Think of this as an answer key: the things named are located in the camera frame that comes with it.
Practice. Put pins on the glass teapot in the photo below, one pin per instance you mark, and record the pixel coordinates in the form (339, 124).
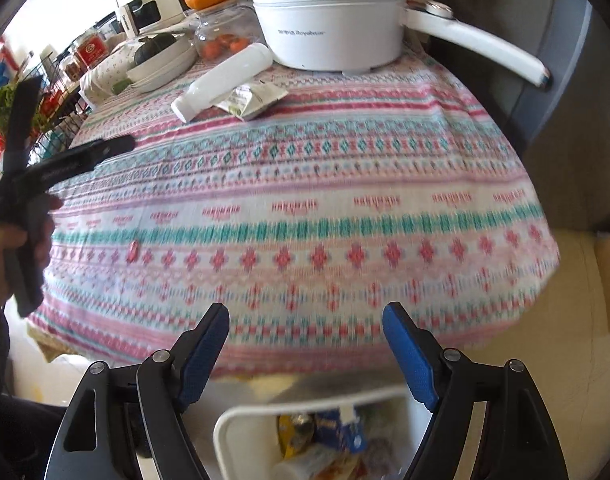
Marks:
(238, 19)

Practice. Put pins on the dark green squash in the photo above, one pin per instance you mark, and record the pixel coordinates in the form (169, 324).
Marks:
(152, 46)

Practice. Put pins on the yellow snack bag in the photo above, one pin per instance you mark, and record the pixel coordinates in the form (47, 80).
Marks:
(295, 432)

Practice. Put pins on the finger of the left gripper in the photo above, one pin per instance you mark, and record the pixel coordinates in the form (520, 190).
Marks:
(75, 161)
(23, 109)

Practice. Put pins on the floral white cloth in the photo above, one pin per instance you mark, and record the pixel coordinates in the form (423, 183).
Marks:
(96, 86)

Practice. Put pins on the blue white carton in bin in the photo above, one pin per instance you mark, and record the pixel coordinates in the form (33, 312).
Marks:
(341, 429)

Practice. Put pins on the white tube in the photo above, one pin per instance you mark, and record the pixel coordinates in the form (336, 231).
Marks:
(306, 465)
(221, 80)

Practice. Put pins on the black wire rack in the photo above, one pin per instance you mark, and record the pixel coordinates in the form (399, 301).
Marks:
(59, 113)

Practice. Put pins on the red soda can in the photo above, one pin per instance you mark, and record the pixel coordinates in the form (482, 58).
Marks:
(380, 459)

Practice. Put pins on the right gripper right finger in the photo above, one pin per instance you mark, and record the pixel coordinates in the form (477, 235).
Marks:
(518, 439)

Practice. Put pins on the red label glass jar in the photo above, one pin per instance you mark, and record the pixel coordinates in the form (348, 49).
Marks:
(90, 48)

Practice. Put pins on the small red candy wrapper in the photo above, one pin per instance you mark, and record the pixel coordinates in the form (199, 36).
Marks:
(133, 251)

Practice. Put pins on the grey refrigerator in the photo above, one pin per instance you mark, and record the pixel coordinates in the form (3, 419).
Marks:
(562, 132)

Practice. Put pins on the patterned tablecloth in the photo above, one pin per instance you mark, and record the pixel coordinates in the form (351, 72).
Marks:
(350, 193)

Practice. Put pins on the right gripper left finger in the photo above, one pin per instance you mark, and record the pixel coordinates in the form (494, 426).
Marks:
(95, 439)

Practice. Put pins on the white stacked bowls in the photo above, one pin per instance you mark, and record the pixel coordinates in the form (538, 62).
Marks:
(162, 62)

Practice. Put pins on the white electric pot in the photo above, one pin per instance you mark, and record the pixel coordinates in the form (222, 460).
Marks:
(354, 36)

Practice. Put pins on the small orange in teapot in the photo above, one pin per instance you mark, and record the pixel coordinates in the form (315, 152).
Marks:
(233, 43)
(210, 50)

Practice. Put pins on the person left hand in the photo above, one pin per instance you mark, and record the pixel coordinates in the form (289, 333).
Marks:
(12, 237)

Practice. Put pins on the white printed wrapper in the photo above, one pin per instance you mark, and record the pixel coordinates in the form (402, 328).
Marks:
(250, 100)

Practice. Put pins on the white trash bin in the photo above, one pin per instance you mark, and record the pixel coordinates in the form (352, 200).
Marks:
(246, 440)

